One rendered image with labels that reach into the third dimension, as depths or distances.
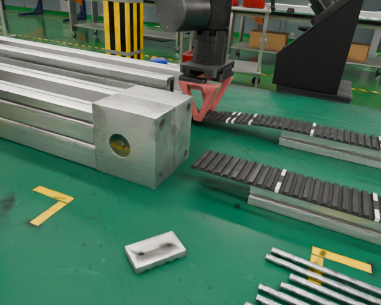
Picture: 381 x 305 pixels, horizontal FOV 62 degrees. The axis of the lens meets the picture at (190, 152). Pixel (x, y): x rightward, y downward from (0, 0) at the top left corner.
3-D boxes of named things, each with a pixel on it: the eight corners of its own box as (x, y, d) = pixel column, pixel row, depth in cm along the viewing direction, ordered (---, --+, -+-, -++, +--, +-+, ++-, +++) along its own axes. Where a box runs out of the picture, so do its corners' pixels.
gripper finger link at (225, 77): (182, 115, 59) (185, 64, 55) (198, 105, 65) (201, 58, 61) (217, 123, 57) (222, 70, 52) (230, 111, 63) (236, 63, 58)
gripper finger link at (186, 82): (175, 120, 56) (178, 67, 52) (192, 109, 62) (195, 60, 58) (211, 129, 54) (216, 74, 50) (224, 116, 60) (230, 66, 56)
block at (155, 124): (195, 150, 50) (200, 91, 45) (154, 190, 39) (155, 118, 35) (146, 137, 53) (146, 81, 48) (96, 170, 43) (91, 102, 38)
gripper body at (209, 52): (178, 75, 53) (180, 27, 49) (202, 65, 61) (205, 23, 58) (214, 81, 51) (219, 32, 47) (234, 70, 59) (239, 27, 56)
